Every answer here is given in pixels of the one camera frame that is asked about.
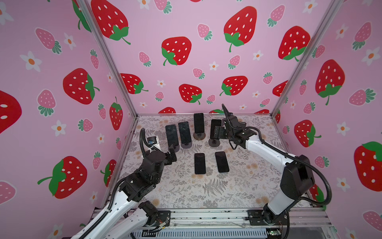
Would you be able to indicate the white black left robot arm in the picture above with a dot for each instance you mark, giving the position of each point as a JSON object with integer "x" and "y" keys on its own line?
{"x": 126, "y": 196}

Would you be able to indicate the blue-edged black phone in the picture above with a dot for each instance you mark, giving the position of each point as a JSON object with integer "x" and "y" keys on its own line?
{"x": 222, "y": 163}

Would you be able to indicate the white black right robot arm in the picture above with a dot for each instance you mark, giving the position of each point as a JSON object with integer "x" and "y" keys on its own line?
{"x": 297, "y": 175}

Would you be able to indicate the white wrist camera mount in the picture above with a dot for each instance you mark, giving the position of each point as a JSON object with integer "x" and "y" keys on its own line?
{"x": 153, "y": 143}

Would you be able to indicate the tall black phone on wood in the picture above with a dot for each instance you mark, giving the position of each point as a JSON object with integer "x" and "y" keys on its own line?
{"x": 199, "y": 123}

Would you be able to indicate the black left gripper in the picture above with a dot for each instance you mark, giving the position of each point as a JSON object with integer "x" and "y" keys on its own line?
{"x": 171, "y": 154}

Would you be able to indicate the aluminium right corner post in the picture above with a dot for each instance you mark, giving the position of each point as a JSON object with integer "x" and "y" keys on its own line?
{"x": 324, "y": 24}

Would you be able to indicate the aluminium corner post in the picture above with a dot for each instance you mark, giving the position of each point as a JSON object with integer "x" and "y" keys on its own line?
{"x": 324, "y": 24}
{"x": 105, "y": 21}

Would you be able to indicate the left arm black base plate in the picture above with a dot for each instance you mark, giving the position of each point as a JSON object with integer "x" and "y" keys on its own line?
{"x": 159, "y": 219}

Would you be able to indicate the silver-edged black phone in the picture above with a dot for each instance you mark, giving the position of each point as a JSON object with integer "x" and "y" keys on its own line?
{"x": 215, "y": 128}

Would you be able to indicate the grey round stand leftmost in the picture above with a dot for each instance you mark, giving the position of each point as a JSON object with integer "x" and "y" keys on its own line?
{"x": 174, "y": 148}

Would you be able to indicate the white slotted cable duct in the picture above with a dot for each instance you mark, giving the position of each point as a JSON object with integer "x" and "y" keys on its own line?
{"x": 203, "y": 234}

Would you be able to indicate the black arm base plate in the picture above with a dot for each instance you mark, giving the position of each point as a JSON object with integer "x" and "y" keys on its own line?
{"x": 266, "y": 218}

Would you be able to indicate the aluminium left corner post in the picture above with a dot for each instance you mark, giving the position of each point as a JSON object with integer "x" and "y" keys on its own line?
{"x": 105, "y": 21}

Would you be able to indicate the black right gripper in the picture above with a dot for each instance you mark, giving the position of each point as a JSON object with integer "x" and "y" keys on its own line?
{"x": 224, "y": 128}

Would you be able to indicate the aluminium front rail frame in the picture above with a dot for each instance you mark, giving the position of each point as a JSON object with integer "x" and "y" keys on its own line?
{"x": 233, "y": 218}

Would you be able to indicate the grey round stand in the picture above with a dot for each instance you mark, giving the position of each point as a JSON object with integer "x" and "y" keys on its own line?
{"x": 174, "y": 148}
{"x": 186, "y": 145}

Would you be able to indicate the large black phone leftmost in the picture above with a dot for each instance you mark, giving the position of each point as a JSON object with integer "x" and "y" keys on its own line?
{"x": 172, "y": 134}

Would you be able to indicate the pink-edged black phone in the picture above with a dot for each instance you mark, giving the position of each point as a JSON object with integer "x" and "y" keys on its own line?
{"x": 200, "y": 164}

